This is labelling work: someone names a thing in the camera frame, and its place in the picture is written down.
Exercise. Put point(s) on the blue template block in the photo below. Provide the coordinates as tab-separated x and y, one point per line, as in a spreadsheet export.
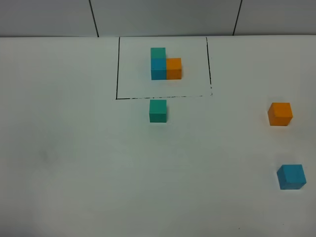
158	69

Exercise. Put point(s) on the orange template block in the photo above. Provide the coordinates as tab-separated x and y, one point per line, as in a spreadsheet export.
173	68

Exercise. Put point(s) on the green template block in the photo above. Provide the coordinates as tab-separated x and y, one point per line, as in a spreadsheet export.
158	53

